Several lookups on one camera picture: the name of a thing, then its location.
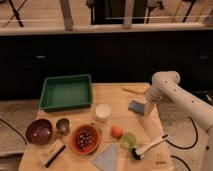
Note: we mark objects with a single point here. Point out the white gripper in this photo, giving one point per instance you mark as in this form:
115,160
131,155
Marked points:
152,96

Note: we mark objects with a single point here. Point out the blue sponge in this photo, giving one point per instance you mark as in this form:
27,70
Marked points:
136,107

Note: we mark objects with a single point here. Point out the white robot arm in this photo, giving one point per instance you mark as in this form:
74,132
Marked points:
167,82

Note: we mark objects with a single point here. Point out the green plastic tray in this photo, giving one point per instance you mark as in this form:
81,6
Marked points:
66,92

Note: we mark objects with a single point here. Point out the yellow banana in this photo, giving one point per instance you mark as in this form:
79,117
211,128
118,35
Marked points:
132,90

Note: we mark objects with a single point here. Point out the green small cup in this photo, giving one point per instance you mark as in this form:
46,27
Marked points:
128,140

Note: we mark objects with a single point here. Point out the orange fruit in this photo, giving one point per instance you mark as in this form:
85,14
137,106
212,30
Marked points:
116,132

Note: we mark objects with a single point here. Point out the blue grey cloth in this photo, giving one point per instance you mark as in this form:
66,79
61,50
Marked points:
107,160

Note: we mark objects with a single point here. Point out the orange bowl with berries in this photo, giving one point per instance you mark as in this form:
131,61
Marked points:
85,139

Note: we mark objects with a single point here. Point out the small metal cup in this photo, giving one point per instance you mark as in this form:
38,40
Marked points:
62,126

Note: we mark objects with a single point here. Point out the wooden block eraser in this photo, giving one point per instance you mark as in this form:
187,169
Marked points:
49,155

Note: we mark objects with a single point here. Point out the purple bowl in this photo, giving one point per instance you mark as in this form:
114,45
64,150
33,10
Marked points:
39,132

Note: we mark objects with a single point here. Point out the white handled black brush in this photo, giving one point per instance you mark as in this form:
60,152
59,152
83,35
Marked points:
138,153

